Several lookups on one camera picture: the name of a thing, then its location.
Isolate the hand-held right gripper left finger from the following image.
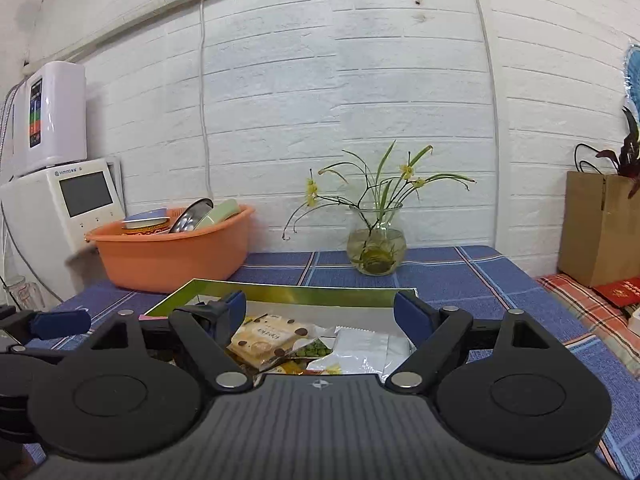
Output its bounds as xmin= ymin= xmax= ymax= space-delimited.
xmin=90 ymin=289 xmax=254 ymax=396

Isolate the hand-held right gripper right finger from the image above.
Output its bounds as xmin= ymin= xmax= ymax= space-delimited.
xmin=382 ymin=290 xmax=551 ymax=392

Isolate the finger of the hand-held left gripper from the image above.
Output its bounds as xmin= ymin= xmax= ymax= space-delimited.
xmin=0 ymin=309 xmax=93 ymax=356

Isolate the green rimmed cardboard box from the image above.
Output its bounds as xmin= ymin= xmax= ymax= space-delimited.
xmin=141 ymin=278 xmax=419 ymax=387

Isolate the beige cookie packet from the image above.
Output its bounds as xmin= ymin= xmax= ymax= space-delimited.
xmin=227 ymin=312 xmax=321 ymax=374

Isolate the clear plastic jar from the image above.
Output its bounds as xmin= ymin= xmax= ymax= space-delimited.
xmin=0 ymin=274 xmax=42 ymax=312

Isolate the blue checked tablecloth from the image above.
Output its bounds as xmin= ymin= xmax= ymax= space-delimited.
xmin=22 ymin=245 xmax=640 ymax=480

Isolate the white foil packet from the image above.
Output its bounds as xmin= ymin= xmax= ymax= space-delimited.
xmin=306 ymin=327 xmax=416 ymax=382

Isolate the glass vase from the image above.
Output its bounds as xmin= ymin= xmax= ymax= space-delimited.
xmin=346 ymin=201 xmax=407 ymax=277

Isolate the orange white snack packet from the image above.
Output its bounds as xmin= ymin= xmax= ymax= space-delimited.
xmin=267 ymin=358 xmax=347 ymax=377

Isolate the orange plastic basin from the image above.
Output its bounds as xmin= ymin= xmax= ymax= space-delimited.
xmin=83 ymin=203 xmax=256 ymax=295

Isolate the green pea snack packet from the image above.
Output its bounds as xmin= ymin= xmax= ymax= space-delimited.
xmin=287 ymin=337 xmax=335 ymax=361

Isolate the pale green plate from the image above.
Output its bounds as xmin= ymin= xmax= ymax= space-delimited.
xmin=192 ymin=198 xmax=242 ymax=231

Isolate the steel bowl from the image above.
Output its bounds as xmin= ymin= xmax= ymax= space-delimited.
xmin=168 ymin=198 xmax=215 ymax=235

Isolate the white appliance with screen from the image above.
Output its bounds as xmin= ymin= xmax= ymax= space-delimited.
xmin=0 ymin=157 xmax=127 ymax=312

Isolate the yellow flowering plant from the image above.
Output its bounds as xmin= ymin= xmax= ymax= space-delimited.
xmin=281 ymin=140 xmax=477 ymax=262

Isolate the red plaid cloth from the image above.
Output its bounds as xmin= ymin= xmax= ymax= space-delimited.
xmin=534 ymin=272 xmax=640 ymax=377

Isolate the white water purifier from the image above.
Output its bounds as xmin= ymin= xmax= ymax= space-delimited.
xmin=10 ymin=60 xmax=89 ymax=177

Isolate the brown paper bag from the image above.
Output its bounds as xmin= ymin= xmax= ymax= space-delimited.
xmin=557 ymin=143 xmax=640 ymax=289

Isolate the red envelope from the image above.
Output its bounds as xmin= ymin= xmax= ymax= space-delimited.
xmin=592 ymin=276 xmax=640 ymax=309

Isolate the purple leaf plant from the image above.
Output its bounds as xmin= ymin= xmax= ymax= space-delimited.
xmin=594 ymin=105 xmax=640 ymax=179

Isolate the thin white wall cable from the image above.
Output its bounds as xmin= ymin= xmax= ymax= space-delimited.
xmin=198 ymin=0 xmax=214 ymax=202

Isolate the white wall pipe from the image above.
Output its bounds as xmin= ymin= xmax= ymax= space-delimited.
xmin=464 ymin=0 xmax=502 ymax=249

